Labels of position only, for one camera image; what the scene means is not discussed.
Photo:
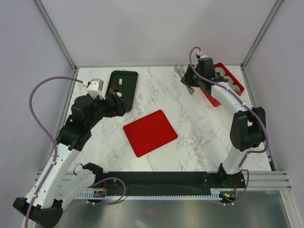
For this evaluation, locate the metal tongs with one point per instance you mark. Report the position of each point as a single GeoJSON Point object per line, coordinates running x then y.
{"type": "Point", "coordinates": [179, 69]}

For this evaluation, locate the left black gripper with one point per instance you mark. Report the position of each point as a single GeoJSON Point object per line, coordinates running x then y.
{"type": "Point", "coordinates": [118, 109]}

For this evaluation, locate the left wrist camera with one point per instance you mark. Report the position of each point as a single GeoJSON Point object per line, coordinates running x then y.
{"type": "Point", "coordinates": [95, 88]}

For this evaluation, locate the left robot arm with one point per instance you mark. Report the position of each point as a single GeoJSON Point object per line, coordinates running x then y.
{"type": "Point", "coordinates": [47, 200]}

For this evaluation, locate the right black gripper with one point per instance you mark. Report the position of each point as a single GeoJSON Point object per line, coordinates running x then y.
{"type": "Point", "coordinates": [187, 78]}

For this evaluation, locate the white cable duct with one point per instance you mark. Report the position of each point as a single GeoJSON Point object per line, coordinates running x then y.
{"type": "Point", "coordinates": [213, 195]}

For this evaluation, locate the red chocolate box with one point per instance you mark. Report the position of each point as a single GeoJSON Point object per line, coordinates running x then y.
{"type": "Point", "coordinates": [221, 70]}

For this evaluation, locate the red box lid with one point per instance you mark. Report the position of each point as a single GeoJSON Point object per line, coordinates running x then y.
{"type": "Point", "coordinates": [149, 133]}

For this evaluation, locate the dark green tray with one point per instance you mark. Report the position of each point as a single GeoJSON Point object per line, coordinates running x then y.
{"type": "Point", "coordinates": [127, 89]}

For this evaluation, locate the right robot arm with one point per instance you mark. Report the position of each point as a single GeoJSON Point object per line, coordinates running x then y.
{"type": "Point", "coordinates": [248, 128]}

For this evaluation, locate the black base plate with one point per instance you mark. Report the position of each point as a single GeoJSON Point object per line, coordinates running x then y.
{"type": "Point", "coordinates": [164, 183]}

